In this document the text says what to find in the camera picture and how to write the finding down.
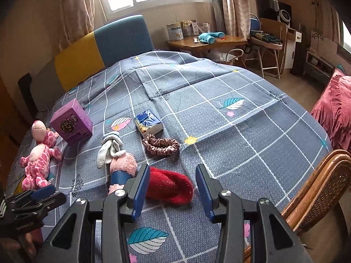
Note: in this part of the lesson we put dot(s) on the brown hair scrunchie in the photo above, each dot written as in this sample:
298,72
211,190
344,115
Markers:
153,143

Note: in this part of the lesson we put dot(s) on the small tissue pack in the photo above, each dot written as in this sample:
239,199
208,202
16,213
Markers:
149,123

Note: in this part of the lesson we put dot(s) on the white rabbit doll pink dress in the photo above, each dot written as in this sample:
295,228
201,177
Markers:
123,164

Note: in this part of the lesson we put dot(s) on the white round fan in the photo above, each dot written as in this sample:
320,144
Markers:
285,17

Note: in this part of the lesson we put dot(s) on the pink spotted plush toy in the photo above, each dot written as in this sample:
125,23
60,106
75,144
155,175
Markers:
37,159

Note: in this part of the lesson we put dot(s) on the white cabinet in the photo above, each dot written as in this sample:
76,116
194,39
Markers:
293,49

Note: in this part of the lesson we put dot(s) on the black monitor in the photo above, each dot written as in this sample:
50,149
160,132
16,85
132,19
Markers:
270,6

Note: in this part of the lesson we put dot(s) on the beige patterned curtain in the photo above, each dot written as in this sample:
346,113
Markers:
75,11
233,5

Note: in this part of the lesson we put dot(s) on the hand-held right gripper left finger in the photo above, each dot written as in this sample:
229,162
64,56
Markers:
140,194

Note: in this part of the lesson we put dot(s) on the white tin can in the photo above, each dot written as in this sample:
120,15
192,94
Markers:
175,32

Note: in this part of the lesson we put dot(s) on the wooden desk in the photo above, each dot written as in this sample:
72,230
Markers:
192,46

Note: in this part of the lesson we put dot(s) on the pink ruffled cloth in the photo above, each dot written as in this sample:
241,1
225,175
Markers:
336,106

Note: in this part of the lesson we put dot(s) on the low storage shelf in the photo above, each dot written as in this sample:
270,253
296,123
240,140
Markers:
318,65

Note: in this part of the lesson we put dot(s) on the white printed paper bag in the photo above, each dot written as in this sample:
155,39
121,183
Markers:
323,39

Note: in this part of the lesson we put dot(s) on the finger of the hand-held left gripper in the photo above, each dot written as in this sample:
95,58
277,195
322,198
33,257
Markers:
46,204
44,192

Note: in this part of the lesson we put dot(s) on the red knitted hat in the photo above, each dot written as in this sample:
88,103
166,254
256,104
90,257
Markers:
170,185

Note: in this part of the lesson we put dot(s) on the white metal folding chair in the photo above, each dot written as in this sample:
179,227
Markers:
264,46

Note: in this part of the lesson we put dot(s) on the wooden board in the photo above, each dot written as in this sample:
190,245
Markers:
277,27

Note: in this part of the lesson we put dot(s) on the blue plush toy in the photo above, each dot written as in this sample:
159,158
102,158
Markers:
208,37

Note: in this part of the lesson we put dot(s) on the black panel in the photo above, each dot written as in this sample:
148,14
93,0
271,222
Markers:
27,96

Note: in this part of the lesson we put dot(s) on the purple cardboard box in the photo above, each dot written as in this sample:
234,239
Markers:
72,123

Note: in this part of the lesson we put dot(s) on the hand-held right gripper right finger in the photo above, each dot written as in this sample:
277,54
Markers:
205,194

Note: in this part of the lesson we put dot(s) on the brown wicker chair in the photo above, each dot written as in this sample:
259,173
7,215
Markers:
318,191

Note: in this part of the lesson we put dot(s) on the grey yellow blue headboard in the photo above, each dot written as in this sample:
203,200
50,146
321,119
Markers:
115,43

